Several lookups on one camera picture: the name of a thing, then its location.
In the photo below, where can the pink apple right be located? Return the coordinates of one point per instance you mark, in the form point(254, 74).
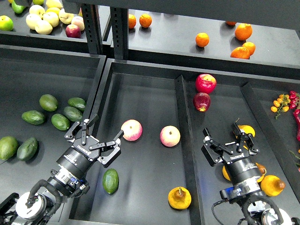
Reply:
point(170, 136)

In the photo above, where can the dark red apple lower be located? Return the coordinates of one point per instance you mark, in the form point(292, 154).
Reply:
point(201, 101)

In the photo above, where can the orange on shelf left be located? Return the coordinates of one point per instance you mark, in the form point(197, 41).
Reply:
point(131, 21)

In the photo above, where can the yellow pear with stem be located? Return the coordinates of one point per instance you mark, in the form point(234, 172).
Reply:
point(244, 136)

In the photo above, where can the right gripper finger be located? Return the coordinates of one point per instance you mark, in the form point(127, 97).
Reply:
point(249, 152)
point(214, 152)

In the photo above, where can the avocado centre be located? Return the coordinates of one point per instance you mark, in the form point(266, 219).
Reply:
point(60, 122)

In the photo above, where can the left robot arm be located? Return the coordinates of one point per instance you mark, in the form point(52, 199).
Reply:
point(37, 206)

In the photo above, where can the pale yellow pear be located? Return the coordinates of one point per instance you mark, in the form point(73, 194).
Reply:
point(65, 17)
point(43, 27)
point(32, 20)
point(52, 18)

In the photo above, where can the light green avocado far left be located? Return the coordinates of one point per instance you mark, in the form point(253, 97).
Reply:
point(8, 147)

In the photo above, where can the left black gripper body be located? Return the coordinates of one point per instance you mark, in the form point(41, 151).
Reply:
point(78, 158)

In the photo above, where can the red apple upper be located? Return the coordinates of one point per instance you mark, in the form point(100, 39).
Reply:
point(205, 83)

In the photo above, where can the large orange on shelf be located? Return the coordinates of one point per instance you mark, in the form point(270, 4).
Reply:
point(243, 31)

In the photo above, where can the red apple on shelf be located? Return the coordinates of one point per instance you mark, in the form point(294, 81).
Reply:
point(73, 31)

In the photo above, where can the orange cherry tomato bunch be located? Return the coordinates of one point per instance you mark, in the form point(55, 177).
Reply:
point(280, 105)

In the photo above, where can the black shelf post left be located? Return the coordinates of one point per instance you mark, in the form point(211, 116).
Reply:
point(92, 28)

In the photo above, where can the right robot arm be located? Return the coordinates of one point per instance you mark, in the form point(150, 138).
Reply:
point(247, 179)

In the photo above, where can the small orange on shelf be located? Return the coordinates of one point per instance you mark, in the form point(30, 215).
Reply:
point(250, 46)

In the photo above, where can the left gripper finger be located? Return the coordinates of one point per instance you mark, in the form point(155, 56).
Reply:
point(83, 126)
point(106, 152)

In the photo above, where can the dark avocado lower left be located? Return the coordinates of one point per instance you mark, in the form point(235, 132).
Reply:
point(28, 149)

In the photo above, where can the peach on shelf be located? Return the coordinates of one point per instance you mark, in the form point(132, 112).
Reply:
point(78, 21)

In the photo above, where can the black shelf post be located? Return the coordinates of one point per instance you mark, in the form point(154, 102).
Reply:
point(119, 24)
point(92, 28)

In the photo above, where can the pink apple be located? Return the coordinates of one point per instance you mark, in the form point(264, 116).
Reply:
point(170, 136)
point(132, 130)

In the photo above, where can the orange on shelf centre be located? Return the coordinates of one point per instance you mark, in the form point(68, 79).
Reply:
point(202, 39)

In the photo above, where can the black shelf post right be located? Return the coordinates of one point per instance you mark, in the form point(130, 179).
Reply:
point(119, 24)

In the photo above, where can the avocado top right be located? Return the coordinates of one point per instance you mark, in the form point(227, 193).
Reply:
point(77, 103)

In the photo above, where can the pink apple left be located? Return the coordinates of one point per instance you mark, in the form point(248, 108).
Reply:
point(132, 130)

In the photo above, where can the pale yellow pear right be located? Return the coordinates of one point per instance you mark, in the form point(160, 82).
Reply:
point(65, 17)

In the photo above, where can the avocado middle right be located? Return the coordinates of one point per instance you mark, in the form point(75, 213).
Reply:
point(72, 113)

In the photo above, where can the pale yellow pear centre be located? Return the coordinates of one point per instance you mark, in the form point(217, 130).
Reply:
point(52, 18)

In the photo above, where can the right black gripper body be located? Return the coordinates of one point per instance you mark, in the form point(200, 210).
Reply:
point(240, 166)

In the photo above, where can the pale yellow pear left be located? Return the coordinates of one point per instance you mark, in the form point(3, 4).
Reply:
point(32, 20)

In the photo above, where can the front orange on shelf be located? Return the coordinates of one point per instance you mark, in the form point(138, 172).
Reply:
point(241, 53)

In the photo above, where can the avocado top left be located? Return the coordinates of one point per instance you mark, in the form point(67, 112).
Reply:
point(48, 102)

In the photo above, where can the pale yellow pear front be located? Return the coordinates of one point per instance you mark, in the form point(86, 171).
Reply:
point(43, 27)

